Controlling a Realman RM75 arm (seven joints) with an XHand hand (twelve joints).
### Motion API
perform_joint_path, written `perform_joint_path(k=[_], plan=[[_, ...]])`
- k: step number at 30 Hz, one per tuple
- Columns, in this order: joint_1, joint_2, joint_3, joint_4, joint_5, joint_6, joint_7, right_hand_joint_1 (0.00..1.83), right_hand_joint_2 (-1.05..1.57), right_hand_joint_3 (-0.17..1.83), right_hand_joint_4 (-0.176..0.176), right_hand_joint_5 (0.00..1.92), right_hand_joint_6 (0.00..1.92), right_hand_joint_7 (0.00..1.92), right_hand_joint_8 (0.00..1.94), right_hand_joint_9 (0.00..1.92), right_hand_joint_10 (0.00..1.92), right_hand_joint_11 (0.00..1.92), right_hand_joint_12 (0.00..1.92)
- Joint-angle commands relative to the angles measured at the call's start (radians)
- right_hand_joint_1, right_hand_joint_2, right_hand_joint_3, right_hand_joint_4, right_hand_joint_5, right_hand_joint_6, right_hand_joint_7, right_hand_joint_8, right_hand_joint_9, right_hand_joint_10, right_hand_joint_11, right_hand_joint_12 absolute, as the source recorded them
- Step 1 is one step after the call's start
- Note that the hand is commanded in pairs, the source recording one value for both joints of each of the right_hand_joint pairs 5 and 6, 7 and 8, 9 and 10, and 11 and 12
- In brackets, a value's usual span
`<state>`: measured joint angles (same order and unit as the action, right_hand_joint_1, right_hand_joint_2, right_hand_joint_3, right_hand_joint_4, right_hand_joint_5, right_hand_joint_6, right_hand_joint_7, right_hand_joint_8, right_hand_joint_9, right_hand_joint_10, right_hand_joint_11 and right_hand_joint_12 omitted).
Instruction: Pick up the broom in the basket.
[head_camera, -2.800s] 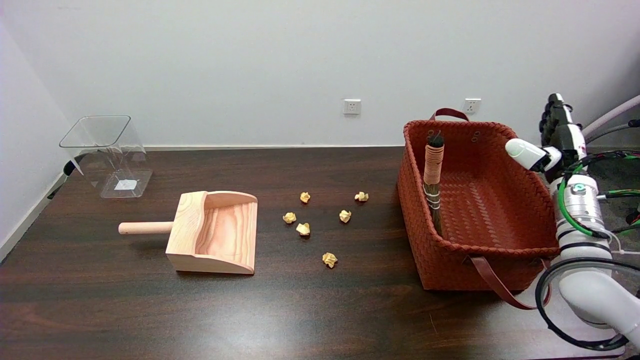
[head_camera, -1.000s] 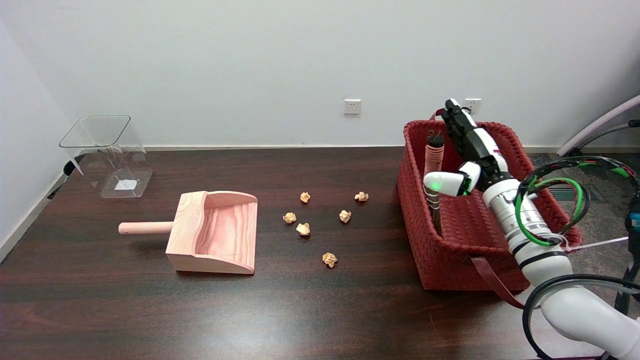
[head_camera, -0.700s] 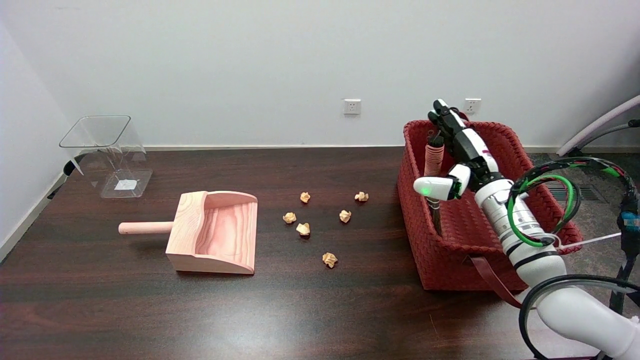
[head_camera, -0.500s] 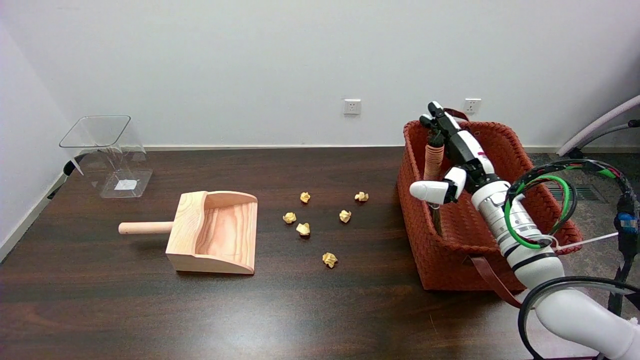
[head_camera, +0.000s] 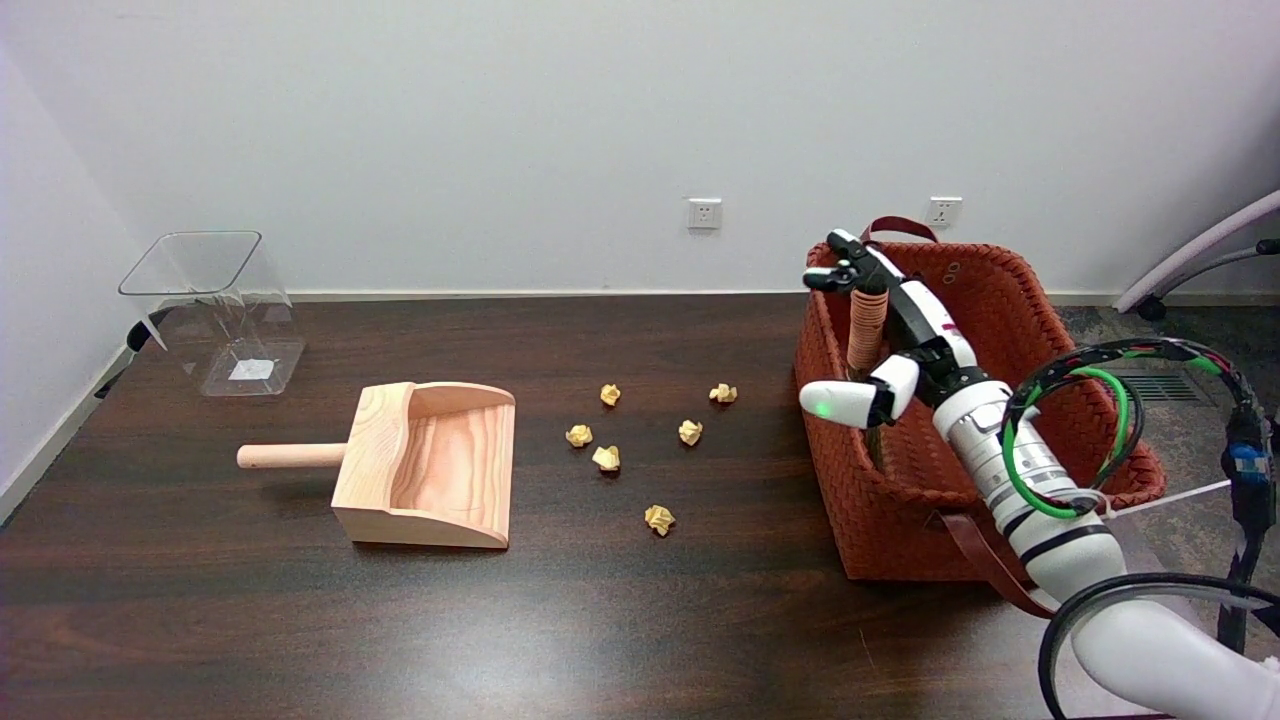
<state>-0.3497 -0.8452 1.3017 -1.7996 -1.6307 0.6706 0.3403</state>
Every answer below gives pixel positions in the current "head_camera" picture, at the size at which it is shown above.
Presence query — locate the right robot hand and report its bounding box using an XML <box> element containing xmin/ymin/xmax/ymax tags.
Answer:
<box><xmin>799</xmin><ymin>229</ymin><xmax>987</xmax><ymax>430</ymax></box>

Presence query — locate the small straw hand broom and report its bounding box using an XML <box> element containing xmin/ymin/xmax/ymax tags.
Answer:
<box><xmin>846</xmin><ymin>288</ymin><xmax>893</xmax><ymax>477</ymax></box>

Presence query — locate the red woven basket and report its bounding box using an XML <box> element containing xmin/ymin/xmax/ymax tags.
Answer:
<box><xmin>794</xmin><ymin>216</ymin><xmax>1168</xmax><ymax>620</ymax></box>

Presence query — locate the grey floor vent grille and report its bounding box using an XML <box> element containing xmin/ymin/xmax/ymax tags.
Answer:
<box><xmin>1112</xmin><ymin>373</ymin><xmax>1204</xmax><ymax>403</ymax></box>

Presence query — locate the white office chair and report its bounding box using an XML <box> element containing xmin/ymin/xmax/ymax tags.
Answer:
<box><xmin>1113</xmin><ymin>189</ymin><xmax>1280</xmax><ymax>322</ymax></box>

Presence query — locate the wooden dustpan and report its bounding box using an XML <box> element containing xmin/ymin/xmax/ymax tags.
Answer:
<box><xmin>237</xmin><ymin>381</ymin><xmax>517</xmax><ymax>550</ymax></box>

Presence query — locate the clear plastic bin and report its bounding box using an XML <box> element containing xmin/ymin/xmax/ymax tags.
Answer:
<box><xmin>118</xmin><ymin>231</ymin><xmax>307</xmax><ymax>398</ymax></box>

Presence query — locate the green cable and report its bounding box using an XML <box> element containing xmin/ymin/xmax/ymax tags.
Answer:
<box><xmin>1002</xmin><ymin>366</ymin><xmax>1132</xmax><ymax>520</ymax></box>

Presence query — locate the black cable loop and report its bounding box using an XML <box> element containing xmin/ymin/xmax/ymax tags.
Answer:
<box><xmin>1038</xmin><ymin>571</ymin><xmax>1280</xmax><ymax>720</ymax></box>

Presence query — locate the black braided cable bundle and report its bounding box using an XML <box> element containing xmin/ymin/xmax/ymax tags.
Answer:
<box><xmin>1001</xmin><ymin>337</ymin><xmax>1279</xmax><ymax>656</ymax></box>

